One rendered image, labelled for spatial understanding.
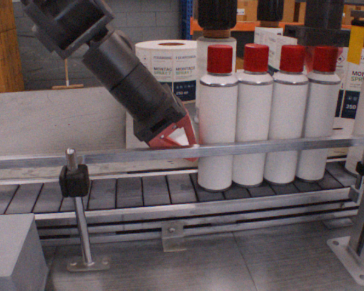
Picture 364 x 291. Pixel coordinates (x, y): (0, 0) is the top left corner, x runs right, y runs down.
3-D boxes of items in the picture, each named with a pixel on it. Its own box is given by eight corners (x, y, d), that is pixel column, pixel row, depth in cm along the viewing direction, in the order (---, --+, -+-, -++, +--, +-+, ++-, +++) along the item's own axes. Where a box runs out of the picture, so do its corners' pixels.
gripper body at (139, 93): (173, 91, 49) (141, 53, 46) (184, 113, 40) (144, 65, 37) (140, 119, 50) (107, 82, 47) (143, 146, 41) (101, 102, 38)
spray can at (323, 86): (312, 166, 56) (331, 44, 47) (329, 180, 51) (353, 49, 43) (285, 169, 55) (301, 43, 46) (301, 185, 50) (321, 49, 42)
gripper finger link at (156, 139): (208, 131, 52) (170, 86, 48) (219, 151, 45) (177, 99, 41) (173, 158, 53) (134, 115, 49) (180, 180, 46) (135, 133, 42)
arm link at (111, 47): (71, 58, 38) (107, 26, 37) (79, 49, 44) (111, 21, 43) (110, 101, 40) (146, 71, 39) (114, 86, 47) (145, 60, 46)
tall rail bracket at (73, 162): (103, 234, 47) (89, 128, 40) (100, 271, 41) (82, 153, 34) (80, 236, 47) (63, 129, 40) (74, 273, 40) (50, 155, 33)
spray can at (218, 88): (226, 174, 53) (234, 43, 45) (235, 191, 49) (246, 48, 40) (195, 176, 53) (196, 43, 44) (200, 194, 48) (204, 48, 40)
